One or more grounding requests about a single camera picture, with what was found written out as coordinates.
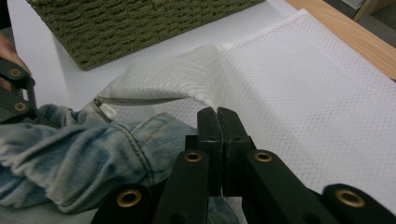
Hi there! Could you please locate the green woven basket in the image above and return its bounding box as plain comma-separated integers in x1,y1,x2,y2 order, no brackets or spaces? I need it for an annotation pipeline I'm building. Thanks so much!
26,0,265,72

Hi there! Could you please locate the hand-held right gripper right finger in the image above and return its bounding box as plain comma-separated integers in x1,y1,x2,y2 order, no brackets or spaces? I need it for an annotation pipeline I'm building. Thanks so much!
217,106,257,197

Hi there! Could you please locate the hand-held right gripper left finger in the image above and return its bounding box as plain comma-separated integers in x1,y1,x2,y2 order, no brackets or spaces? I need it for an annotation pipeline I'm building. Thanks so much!
185,106,223,197

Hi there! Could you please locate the wooden table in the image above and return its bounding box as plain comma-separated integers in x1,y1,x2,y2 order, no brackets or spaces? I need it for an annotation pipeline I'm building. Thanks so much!
284,0,396,81

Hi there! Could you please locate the white mesh laundry bag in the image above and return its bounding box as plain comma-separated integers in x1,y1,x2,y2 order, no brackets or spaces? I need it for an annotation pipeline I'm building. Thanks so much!
82,8,396,216

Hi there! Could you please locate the blue denim garment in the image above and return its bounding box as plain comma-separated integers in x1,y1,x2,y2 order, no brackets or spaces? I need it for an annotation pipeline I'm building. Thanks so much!
0,104,241,224

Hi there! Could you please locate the white work board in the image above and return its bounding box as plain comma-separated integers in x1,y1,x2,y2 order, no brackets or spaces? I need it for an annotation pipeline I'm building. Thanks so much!
0,0,302,224

